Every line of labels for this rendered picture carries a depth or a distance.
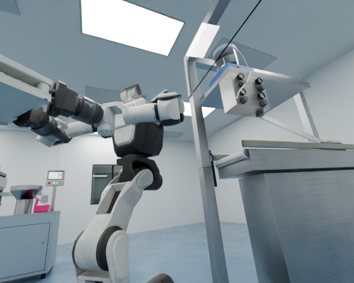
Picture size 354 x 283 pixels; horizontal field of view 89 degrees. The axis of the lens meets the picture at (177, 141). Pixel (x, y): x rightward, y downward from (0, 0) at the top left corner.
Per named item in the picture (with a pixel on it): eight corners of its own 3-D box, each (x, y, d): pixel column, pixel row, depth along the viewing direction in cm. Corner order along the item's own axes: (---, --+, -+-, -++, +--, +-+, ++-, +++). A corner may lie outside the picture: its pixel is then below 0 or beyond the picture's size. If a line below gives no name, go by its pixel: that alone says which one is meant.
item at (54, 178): (41, 212, 262) (47, 169, 281) (42, 212, 270) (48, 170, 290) (59, 210, 271) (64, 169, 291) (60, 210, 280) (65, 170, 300)
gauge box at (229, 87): (237, 104, 88) (229, 70, 94) (224, 114, 97) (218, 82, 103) (271, 108, 95) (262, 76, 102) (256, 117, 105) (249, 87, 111)
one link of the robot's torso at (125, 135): (131, 167, 123) (130, 119, 134) (176, 158, 110) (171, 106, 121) (96, 159, 97) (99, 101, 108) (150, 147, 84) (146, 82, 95)
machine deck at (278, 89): (230, 72, 94) (228, 65, 95) (198, 108, 127) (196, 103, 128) (311, 87, 115) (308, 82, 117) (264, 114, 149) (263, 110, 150)
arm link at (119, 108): (94, 123, 69) (128, 119, 68) (95, 104, 72) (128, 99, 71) (102, 130, 75) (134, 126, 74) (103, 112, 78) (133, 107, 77)
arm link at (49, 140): (41, 110, 74) (55, 122, 85) (21, 131, 70) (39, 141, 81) (64, 123, 74) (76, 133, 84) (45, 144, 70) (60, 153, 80)
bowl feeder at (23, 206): (0, 215, 227) (6, 185, 239) (10, 215, 258) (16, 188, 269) (46, 211, 247) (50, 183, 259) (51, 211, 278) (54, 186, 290)
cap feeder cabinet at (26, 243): (-26, 295, 188) (-9, 216, 212) (-2, 277, 237) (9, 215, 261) (47, 278, 215) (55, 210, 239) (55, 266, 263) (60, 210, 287)
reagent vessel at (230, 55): (226, 63, 106) (221, 38, 112) (213, 79, 119) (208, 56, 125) (247, 67, 111) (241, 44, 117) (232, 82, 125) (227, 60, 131)
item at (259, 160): (253, 170, 82) (248, 149, 85) (219, 179, 107) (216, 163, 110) (399, 165, 127) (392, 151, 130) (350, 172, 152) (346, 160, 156)
